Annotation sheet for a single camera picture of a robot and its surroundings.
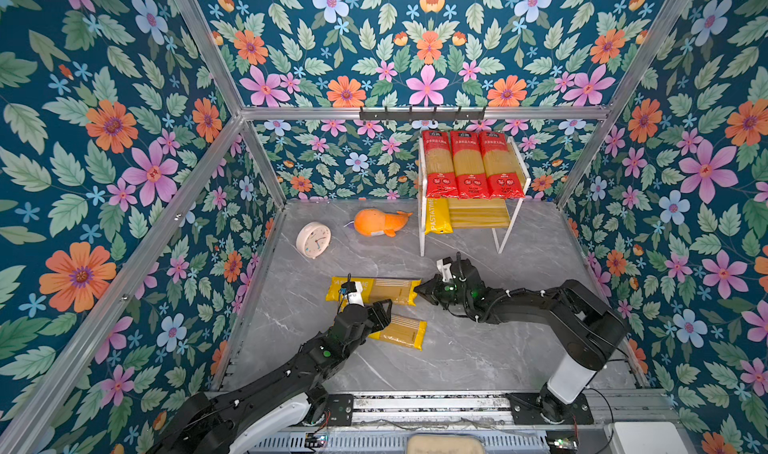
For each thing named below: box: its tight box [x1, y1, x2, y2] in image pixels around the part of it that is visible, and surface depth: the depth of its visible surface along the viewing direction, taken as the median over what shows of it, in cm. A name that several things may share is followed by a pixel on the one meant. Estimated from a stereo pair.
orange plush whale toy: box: [354, 208, 413, 238], surface depth 107 cm
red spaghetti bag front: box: [422, 130, 459, 199], surface depth 82 cm
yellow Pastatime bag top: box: [424, 197, 454, 235], surface depth 92 cm
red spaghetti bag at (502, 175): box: [480, 131, 525, 199], surface depth 82 cm
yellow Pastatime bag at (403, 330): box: [368, 314, 428, 351], surface depth 86 cm
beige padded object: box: [406, 434, 486, 454], surface depth 67 cm
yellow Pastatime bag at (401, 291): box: [325, 276, 422, 306], surface depth 90 cm
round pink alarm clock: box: [296, 221, 332, 259], surface depth 101 cm
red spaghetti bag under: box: [450, 130, 491, 199], surface depth 82 cm
